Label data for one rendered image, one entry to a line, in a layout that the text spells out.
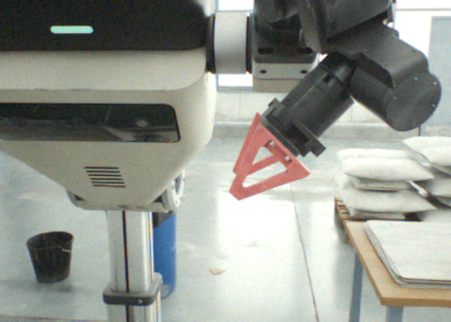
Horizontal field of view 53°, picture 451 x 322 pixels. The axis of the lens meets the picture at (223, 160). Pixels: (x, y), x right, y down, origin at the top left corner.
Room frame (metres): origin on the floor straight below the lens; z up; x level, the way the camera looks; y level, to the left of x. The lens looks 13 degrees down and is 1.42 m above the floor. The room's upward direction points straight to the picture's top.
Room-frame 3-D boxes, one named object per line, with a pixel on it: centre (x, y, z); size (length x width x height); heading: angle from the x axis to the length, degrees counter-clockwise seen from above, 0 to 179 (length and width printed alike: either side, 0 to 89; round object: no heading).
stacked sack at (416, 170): (3.49, -1.27, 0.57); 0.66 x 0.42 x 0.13; 78
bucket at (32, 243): (2.79, 1.14, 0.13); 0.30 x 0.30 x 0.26
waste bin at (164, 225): (2.64, 0.50, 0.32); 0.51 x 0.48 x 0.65; 175
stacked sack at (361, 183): (3.71, -1.26, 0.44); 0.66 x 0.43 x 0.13; 175
